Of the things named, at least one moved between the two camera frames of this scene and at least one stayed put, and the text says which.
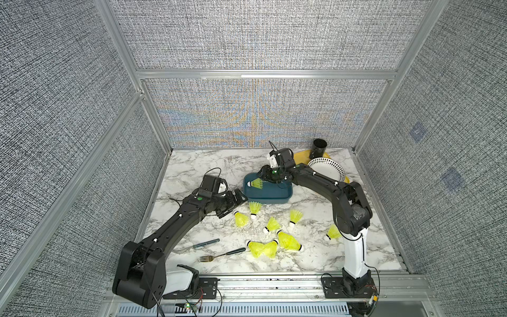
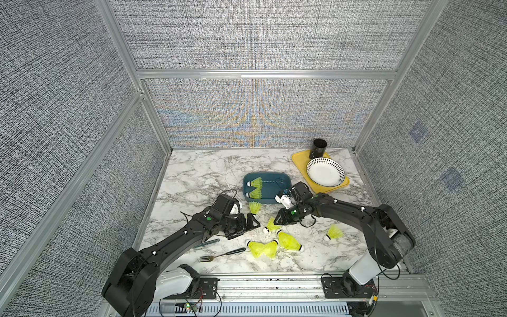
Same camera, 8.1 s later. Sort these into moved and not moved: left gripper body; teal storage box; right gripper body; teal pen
Moved: right gripper body; left gripper body
Not moved: teal storage box; teal pen
